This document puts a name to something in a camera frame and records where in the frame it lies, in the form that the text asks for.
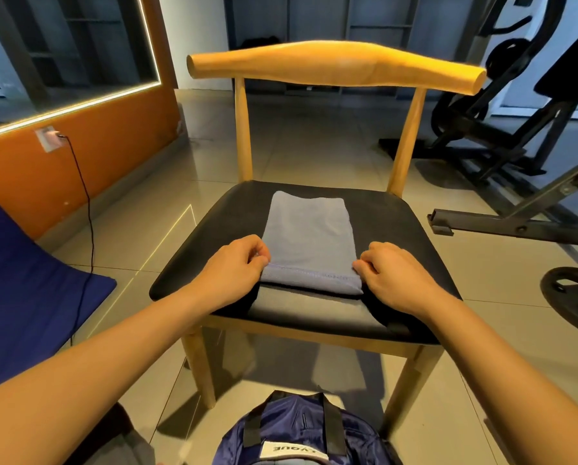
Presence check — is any person's right hand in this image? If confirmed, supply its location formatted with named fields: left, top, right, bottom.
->
left=353, top=241, right=448, bottom=320

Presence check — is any person's left hand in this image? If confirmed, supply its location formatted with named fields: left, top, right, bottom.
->
left=187, top=235, right=273, bottom=312

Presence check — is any single blue-grey towel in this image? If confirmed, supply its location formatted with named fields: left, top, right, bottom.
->
left=260, top=191, right=366, bottom=297

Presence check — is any navy blue bag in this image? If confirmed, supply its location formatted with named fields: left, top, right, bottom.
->
left=211, top=389, right=404, bottom=465

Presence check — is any person's left forearm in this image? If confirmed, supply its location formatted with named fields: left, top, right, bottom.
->
left=0, top=284, right=213, bottom=465

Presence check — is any person's right forearm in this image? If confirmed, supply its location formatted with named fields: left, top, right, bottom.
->
left=419, top=293, right=578, bottom=465

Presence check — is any person's left leg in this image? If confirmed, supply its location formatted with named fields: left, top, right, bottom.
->
left=66, top=402, right=159, bottom=465

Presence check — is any wooden chair with black seat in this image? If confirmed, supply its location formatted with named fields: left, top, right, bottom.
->
left=149, top=40, right=488, bottom=440

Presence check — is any black and grey gym machine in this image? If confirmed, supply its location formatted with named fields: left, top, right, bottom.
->
left=378, top=0, right=578, bottom=249

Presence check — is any loose black weight plate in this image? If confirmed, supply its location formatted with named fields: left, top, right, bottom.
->
left=541, top=266, right=578, bottom=341

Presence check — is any dark blue mat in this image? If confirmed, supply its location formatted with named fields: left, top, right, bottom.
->
left=0, top=187, right=118, bottom=395

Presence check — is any grey shelf unit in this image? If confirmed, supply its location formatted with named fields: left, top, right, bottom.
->
left=223, top=0, right=498, bottom=101

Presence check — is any black cable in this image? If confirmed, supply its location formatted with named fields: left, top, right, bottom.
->
left=58, top=136, right=96, bottom=347

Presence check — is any white wall socket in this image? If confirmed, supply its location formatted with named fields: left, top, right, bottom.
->
left=34, top=125, right=66, bottom=154

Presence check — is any wall mirror with light strip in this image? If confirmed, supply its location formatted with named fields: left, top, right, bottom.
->
left=0, top=0, right=163, bottom=142

